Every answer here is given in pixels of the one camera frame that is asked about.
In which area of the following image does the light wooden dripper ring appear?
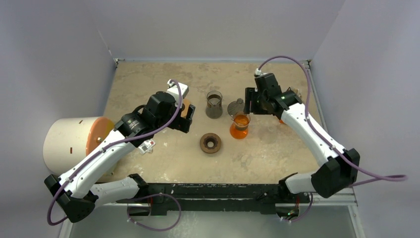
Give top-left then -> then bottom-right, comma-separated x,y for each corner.
181,98 -> 192,119

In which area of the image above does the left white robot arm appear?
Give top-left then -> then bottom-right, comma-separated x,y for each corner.
44,91 -> 195,226

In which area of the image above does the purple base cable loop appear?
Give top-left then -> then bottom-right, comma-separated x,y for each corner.
126,193 -> 182,232

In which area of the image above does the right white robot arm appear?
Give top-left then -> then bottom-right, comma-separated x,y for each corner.
244,72 -> 360,202

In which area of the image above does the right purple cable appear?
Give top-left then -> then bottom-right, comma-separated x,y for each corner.
257,56 -> 408,183

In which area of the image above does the smoked glass dripper cone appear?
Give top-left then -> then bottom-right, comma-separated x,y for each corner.
227,98 -> 245,117

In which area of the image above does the dark wooden dripper ring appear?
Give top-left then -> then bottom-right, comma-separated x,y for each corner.
199,132 -> 222,154

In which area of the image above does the orange glass carafe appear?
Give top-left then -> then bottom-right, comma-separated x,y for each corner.
230,113 -> 251,139

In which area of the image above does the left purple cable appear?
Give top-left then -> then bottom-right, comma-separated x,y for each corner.
47,79 -> 184,226

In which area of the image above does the white cylinder with orange lid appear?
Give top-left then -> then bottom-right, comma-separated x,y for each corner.
43,117 -> 114,176

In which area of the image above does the coffee filter package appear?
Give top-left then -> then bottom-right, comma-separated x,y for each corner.
288,87 -> 302,99

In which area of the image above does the smoked glass carafe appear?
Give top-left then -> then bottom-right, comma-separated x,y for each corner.
206,90 -> 223,119

